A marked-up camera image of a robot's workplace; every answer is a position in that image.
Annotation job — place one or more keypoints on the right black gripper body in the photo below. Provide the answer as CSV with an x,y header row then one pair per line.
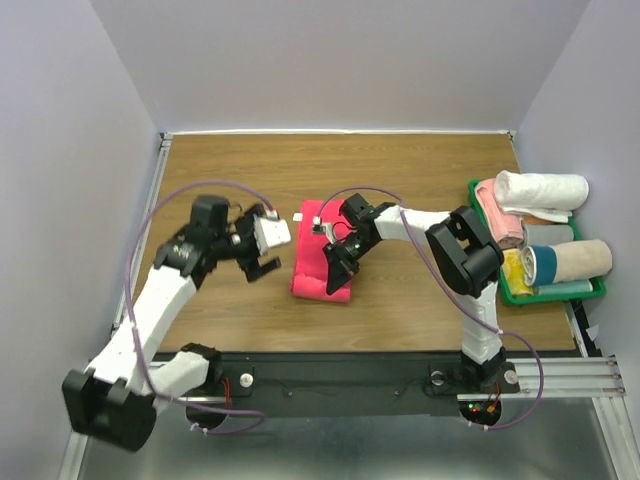
x,y
351,249

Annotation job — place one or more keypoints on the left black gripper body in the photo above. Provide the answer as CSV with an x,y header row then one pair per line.
x,y
242,244

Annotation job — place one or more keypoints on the pink microfiber towel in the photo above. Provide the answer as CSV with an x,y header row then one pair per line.
x,y
310,274

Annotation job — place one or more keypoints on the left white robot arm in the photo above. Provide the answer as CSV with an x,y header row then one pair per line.
x,y
117,397

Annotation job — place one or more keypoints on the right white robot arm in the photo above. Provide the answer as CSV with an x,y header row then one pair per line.
x,y
461,255

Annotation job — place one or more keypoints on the pink rolled towel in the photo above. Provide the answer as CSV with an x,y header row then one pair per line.
x,y
506,229

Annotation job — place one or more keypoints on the yellow towel in bin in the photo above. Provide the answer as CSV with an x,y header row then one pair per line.
x,y
514,272

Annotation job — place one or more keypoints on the grey rolled towel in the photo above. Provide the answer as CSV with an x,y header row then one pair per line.
x,y
547,235

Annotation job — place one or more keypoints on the beige rolled towel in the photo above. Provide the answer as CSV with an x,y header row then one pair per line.
x,y
566,262

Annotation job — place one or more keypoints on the white rolled towel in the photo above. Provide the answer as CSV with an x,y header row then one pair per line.
x,y
540,192

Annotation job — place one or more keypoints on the teal rolled towel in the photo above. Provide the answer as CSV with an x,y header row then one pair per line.
x,y
571,288

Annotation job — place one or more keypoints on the green plastic bin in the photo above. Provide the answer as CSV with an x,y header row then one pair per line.
x,y
599,287

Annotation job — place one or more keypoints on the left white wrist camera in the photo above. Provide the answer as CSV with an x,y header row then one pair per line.
x,y
270,233

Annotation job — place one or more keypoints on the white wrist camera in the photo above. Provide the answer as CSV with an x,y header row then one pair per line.
x,y
270,233
323,228

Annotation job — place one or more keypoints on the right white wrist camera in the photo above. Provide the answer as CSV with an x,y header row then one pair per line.
x,y
323,228

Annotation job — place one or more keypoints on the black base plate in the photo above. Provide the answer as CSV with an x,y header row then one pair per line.
x,y
288,385

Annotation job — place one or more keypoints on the aluminium frame rail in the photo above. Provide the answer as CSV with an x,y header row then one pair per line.
x,y
570,378

